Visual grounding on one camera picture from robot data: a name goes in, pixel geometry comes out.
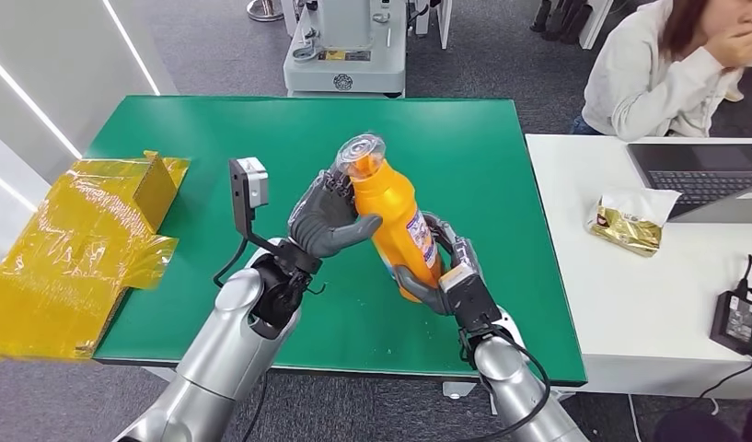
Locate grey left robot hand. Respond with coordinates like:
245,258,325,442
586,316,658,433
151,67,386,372
288,169,384,261

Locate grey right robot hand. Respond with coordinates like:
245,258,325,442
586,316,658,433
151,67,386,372
392,211,483,317

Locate orange detergent bottle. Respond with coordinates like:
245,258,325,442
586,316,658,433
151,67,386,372
334,133,444,305

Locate pale grey machine base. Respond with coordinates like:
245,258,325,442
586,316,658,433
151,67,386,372
282,0,409,99

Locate gold and white packet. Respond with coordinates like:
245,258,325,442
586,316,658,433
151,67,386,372
586,187,682,259

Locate chrome stand base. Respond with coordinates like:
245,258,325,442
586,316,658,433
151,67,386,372
246,0,286,24

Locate white table leg bar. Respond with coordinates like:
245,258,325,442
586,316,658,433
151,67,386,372
142,366,179,384

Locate white furniture panel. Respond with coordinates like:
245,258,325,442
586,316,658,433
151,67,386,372
411,0,455,52

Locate yellow taped cardboard box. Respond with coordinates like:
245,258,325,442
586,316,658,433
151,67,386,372
0,149,192,362

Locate person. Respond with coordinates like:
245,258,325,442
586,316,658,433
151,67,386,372
570,0,752,142

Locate grey laptop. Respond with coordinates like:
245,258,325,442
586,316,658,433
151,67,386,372
626,143,752,225

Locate black shoes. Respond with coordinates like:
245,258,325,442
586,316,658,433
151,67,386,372
529,0,593,46

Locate white board leg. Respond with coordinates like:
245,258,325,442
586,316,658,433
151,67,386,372
579,0,615,52

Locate black power adapter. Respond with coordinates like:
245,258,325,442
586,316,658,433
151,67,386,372
709,290,752,357

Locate person's hand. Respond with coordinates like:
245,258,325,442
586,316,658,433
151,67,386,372
703,17,752,69

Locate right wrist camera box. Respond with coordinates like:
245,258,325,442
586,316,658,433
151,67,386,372
438,263,504,335

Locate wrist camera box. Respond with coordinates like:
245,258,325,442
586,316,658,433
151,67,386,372
438,263,504,335
228,157,285,254

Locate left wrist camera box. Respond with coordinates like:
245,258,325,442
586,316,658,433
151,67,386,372
228,157,285,254

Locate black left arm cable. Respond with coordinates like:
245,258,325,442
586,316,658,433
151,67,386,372
212,238,249,289

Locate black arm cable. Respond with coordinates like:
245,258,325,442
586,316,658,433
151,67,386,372
212,238,249,289
457,326,553,442

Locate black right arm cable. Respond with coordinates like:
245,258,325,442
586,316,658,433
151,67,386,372
457,326,553,442

